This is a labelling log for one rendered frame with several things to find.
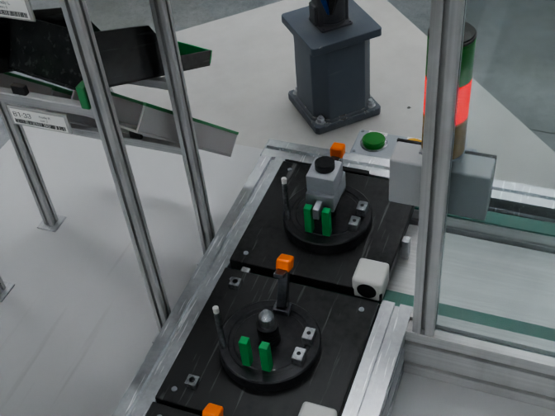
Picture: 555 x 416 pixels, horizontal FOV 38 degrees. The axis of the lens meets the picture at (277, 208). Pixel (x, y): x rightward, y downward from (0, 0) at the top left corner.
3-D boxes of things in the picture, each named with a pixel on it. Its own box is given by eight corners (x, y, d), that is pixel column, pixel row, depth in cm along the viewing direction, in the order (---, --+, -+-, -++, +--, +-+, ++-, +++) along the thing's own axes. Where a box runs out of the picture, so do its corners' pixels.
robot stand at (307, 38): (348, 77, 173) (347, -7, 159) (381, 113, 163) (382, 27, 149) (287, 97, 170) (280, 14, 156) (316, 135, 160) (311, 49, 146)
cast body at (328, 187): (319, 180, 126) (317, 145, 121) (346, 185, 125) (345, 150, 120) (301, 216, 120) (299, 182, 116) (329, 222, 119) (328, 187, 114)
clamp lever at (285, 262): (277, 300, 113) (281, 252, 110) (291, 304, 112) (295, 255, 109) (268, 313, 110) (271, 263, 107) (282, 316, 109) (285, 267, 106)
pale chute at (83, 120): (96, 123, 148) (103, 100, 147) (154, 143, 142) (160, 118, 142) (-18, 94, 122) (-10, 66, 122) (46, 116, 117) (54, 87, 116)
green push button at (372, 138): (366, 138, 144) (366, 129, 142) (387, 141, 143) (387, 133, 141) (359, 152, 141) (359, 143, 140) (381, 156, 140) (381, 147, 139)
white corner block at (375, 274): (360, 274, 121) (359, 256, 118) (389, 280, 120) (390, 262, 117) (351, 297, 118) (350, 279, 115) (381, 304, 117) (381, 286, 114)
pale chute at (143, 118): (169, 136, 143) (177, 112, 143) (231, 157, 138) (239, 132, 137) (66, 109, 117) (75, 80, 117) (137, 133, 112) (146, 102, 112)
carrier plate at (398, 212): (283, 168, 140) (282, 159, 138) (419, 194, 133) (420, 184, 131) (230, 268, 124) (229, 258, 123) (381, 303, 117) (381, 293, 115)
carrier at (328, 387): (226, 275, 123) (215, 217, 115) (379, 310, 116) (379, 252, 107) (156, 406, 107) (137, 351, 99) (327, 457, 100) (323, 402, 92)
